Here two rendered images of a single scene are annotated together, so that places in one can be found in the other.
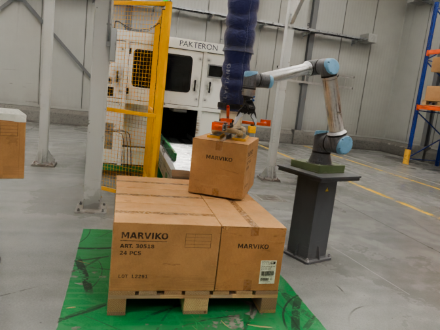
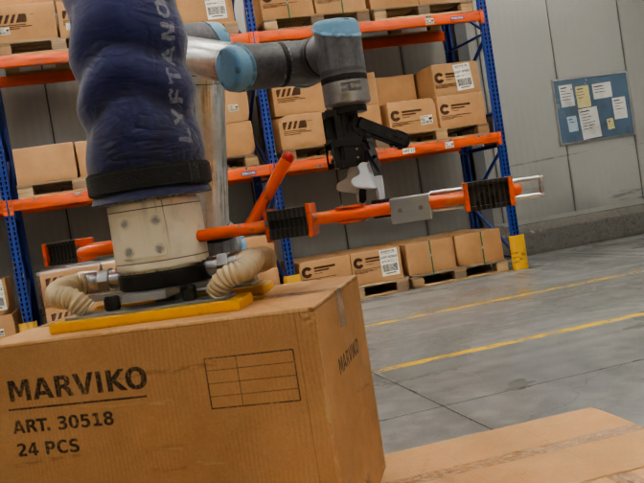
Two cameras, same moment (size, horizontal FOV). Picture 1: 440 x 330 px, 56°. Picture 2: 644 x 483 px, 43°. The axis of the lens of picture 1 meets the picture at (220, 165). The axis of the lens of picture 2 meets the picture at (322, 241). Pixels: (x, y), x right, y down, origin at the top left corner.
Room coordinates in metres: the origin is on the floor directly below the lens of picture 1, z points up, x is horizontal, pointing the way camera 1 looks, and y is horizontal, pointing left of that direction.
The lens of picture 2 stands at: (2.90, 1.47, 1.11)
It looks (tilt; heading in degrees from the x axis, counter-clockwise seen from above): 3 degrees down; 271
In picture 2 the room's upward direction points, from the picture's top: 9 degrees counter-clockwise
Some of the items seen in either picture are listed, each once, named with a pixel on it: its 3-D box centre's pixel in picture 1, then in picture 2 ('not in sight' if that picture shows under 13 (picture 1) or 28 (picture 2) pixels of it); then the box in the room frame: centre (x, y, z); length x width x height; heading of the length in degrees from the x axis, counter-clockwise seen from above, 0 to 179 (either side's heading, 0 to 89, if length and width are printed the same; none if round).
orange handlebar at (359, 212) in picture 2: (243, 124); (275, 222); (3.02, -0.14, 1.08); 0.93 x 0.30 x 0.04; 173
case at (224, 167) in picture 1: (225, 163); (198, 413); (3.21, -0.04, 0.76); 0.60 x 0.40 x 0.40; 169
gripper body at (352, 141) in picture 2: (246, 105); (349, 138); (2.86, -0.13, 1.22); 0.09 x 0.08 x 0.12; 13
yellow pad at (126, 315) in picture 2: (217, 133); (150, 305); (3.25, 0.05, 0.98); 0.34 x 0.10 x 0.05; 173
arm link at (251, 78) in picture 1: (250, 80); (338, 51); (2.85, -0.14, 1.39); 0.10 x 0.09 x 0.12; 120
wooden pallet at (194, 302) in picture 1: (182, 260); not in sight; (2.84, 0.19, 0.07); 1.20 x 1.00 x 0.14; 14
